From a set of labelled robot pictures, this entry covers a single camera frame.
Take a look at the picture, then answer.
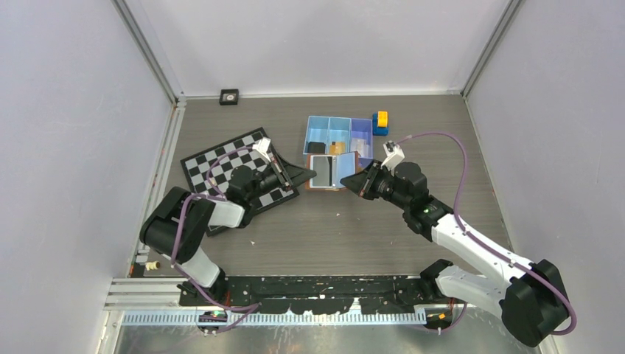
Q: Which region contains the cream chess piece on floor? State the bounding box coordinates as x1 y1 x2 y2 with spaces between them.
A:
144 261 161 271

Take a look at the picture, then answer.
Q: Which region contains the light blue left bin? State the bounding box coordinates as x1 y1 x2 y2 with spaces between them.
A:
303 116 329 156

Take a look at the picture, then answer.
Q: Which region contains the orange card in bin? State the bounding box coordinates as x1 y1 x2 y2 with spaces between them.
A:
329 142 346 155

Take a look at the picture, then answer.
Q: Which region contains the purple right bin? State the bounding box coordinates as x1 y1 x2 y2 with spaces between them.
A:
350 118 374 168

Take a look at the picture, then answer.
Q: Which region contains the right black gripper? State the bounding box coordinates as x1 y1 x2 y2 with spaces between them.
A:
341 159 410 211

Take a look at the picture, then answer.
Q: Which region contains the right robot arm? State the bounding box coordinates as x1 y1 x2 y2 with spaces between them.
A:
341 160 573 347

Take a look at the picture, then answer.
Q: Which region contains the blue yellow toy block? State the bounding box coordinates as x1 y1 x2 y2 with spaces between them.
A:
372 111 389 136

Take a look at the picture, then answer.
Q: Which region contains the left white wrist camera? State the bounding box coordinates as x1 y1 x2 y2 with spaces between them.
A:
252 137 271 164

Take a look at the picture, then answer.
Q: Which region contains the white VIP card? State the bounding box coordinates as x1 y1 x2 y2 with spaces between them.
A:
350 138 369 158

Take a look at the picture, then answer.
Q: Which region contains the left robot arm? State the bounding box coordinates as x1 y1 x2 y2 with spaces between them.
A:
139 155 317 305

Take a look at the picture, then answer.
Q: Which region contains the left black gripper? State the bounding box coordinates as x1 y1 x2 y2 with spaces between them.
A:
246 153 315 202

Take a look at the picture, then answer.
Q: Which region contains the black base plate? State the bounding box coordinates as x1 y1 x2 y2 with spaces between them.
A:
203 275 452 315

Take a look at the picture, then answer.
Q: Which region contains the light blue middle bin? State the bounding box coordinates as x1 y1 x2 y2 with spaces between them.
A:
327 117 351 153

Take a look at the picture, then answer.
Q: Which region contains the light blue bin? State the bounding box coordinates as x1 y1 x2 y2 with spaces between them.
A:
303 116 329 156
327 117 351 153

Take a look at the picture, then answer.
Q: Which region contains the black card in bin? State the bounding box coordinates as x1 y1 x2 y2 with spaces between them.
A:
306 141 326 154

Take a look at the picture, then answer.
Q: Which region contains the small black square box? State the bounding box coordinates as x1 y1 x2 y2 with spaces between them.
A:
219 88 240 105

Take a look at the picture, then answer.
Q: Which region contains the grey card in holder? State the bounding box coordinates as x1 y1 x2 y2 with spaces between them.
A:
310 155 334 189

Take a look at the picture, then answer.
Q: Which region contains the brown leather card holder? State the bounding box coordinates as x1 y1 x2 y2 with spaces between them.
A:
306 152 360 191

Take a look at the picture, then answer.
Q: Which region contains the black white chessboard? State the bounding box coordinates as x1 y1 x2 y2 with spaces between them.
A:
180 127 300 238

